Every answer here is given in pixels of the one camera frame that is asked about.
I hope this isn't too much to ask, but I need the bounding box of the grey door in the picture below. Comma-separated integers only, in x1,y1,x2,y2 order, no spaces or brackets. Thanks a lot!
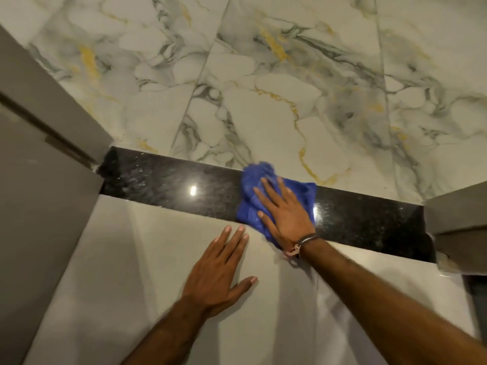
0,104,105,365

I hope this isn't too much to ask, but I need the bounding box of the person's left forearm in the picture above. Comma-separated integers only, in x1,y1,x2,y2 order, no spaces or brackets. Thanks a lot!
121,296,209,365

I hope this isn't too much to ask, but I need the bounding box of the person's right hand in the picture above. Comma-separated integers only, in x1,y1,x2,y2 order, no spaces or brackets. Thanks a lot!
253,177,318,251

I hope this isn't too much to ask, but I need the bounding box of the person's right forearm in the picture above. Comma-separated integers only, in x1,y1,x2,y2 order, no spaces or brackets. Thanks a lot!
299,237,487,365

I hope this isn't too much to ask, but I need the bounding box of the person's left hand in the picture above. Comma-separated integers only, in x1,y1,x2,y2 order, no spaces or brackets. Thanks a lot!
181,225,258,320

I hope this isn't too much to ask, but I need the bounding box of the thin wrist bracelet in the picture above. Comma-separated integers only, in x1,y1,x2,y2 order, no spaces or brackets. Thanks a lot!
284,233,320,259

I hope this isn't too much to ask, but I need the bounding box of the black granite threshold strip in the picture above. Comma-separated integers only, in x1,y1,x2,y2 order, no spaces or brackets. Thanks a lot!
98,146,437,264

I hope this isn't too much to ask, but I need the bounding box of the blue cleaning cloth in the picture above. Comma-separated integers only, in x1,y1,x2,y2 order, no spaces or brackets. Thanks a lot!
236,161,318,250

